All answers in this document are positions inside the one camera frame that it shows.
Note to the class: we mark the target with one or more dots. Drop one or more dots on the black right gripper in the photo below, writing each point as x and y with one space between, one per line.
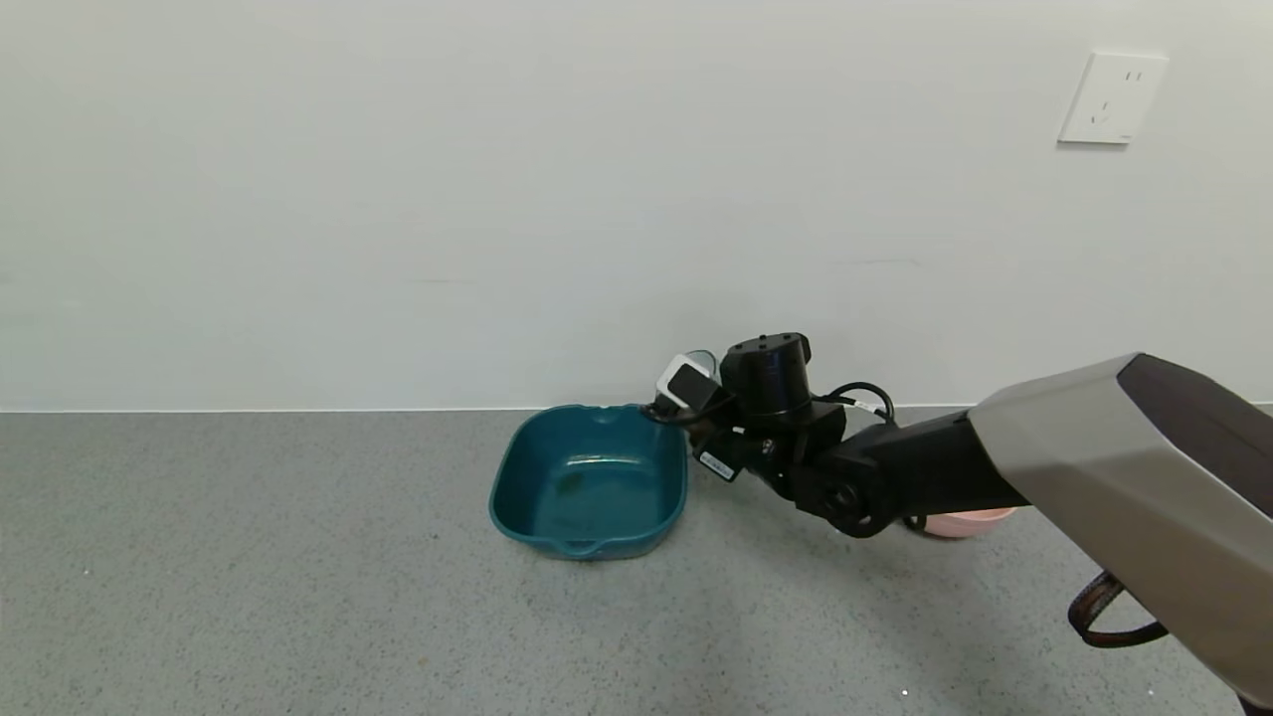
717 462

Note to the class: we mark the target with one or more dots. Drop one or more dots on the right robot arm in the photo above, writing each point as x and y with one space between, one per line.
1094 467

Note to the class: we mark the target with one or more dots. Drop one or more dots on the pink round bowl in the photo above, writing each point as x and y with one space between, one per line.
965 522

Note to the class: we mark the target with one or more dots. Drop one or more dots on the teal square plastic basin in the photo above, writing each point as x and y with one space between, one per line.
587 477

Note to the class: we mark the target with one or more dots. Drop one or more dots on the white wall socket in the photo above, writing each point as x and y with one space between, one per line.
1111 99

